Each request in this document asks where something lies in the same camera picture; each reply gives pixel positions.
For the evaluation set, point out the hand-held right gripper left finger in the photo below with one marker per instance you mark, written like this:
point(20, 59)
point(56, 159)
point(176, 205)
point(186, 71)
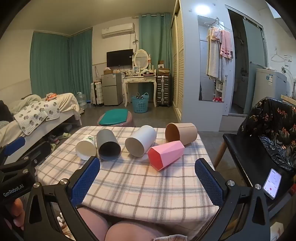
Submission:
point(85, 182)

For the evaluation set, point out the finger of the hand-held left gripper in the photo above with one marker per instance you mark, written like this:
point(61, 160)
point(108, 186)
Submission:
point(39, 150)
point(13, 144)

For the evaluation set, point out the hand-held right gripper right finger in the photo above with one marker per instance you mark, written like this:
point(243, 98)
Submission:
point(209, 183)

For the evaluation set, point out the white cup with green print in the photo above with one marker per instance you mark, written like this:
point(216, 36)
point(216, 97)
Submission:
point(84, 149)

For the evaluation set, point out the grey cup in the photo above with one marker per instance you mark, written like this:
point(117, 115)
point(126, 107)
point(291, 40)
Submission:
point(106, 139)

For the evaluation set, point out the pink faceted cup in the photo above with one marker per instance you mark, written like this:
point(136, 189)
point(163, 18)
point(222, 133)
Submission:
point(168, 153)

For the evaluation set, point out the tan cup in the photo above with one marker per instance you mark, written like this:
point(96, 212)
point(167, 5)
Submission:
point(185, 134)

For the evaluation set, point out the plain white cup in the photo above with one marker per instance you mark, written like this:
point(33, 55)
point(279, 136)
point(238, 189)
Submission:
point(145, 136)

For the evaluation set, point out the person's left hand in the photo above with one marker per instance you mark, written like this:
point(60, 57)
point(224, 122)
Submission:
point(17, 215)

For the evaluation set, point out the bed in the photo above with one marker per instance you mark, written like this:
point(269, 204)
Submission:
point(34, 129)

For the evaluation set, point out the yellow green slipper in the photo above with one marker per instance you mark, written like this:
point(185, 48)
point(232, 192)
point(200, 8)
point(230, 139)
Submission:
point(64, 135)

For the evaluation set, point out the leaf patterned blanket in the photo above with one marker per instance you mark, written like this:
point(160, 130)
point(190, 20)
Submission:
point(30, 118)

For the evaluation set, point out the person's left leg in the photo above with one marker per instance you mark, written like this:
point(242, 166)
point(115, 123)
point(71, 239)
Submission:
point(92, 224)

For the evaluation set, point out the person's leg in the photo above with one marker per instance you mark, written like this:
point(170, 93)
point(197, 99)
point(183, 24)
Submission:
point(134, 231)
point(92, 224)

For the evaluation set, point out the black chair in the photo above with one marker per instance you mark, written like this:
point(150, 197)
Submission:
point(242, 153)

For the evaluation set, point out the plaid tablecloth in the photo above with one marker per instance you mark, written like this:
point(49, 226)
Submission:
point(138, 185)

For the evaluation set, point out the beige duvet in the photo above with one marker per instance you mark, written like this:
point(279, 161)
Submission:
point(67, 102)

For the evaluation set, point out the smartphone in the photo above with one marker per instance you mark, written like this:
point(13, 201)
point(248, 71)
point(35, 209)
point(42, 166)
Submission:
point(272, 184)

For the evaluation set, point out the large water bottle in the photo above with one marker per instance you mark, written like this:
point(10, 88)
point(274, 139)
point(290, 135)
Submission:
point(81, 100)

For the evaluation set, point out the person's right leg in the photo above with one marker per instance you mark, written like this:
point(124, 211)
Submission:
point(134, 231)

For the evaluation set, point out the pink stool with green cushion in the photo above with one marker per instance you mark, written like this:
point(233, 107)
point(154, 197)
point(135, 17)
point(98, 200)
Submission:
point(115, 117)

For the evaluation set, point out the white suitcase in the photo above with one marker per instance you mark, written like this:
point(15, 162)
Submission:
point(97, 92)

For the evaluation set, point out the white small box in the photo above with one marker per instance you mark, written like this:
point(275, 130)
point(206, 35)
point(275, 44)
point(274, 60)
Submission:
point(276, 231)

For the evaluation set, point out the wide green curtain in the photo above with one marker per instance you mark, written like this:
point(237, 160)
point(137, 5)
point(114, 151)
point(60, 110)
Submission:
point(53, 64)

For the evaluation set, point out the black floral garment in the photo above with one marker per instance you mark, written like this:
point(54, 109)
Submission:
point(272, 120)

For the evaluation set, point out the blue laundry basket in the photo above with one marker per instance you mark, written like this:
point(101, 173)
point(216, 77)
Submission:
point(140, 105)

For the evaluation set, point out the silver small fridge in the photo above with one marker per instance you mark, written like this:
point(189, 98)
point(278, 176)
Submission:
point(111, 89)

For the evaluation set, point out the silver suitcase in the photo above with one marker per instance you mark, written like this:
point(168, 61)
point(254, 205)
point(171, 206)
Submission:
point(163, 91)

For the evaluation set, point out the white washing machine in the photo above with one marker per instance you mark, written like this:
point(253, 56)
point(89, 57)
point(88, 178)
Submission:
point(268, 90)

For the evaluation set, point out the white wardrobe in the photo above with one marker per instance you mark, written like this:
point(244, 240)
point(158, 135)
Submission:
point(189, 69)

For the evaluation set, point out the white dressing table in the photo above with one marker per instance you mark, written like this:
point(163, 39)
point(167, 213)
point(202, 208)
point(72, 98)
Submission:
point(138, 80)

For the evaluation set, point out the wooden board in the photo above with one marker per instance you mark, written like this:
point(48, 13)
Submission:
point(289, 97)

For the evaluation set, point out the black television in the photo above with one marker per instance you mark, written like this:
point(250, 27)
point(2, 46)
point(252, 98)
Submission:
point(119, 58)

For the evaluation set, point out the cardboard box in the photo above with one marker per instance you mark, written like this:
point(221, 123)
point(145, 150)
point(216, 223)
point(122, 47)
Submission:
point(163, 68)

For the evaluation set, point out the grey towel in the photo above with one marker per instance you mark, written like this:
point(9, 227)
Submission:
point(214, 58)

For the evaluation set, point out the oval white mirror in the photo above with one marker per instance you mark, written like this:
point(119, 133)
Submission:
point(141, 59)

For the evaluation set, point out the pink towel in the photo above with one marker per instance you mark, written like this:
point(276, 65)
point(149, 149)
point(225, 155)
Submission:
point(226, 46)

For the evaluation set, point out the white air conditioner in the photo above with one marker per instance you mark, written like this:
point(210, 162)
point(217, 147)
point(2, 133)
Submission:
point(118, 30)

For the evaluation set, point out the bathroom glass door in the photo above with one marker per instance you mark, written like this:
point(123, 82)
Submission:
point(254, 41)

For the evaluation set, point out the pink garment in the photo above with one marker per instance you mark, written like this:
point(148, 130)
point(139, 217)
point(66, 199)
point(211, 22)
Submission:
point(216, 34)

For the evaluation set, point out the narrow green curtain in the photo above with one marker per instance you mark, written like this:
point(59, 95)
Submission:
point(152, 34)

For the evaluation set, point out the ceiling light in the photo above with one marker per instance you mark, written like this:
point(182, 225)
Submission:
point(202, 9)

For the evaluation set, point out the tall wall mirror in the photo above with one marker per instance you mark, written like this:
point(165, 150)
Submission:
point(203, 88)

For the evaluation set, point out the white photo frame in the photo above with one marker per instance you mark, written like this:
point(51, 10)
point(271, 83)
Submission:
point(137, 69)

